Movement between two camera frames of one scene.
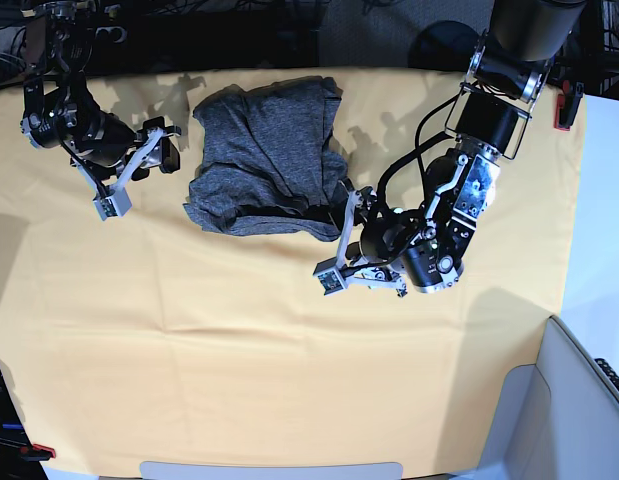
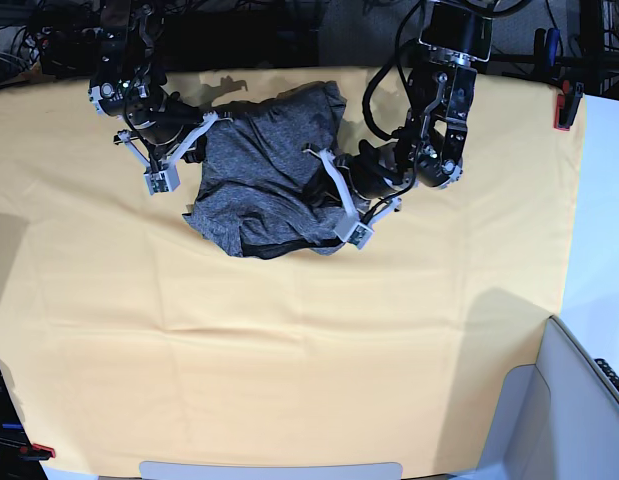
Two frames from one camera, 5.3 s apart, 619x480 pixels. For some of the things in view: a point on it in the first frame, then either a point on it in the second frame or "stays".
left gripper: [108, 146] to [163, 131]
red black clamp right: [567, 104] stays
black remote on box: [613, 376] stays
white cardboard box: [557, 420] stays
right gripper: [374, 236] to [370, 178]
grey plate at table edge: [379, 470] stays
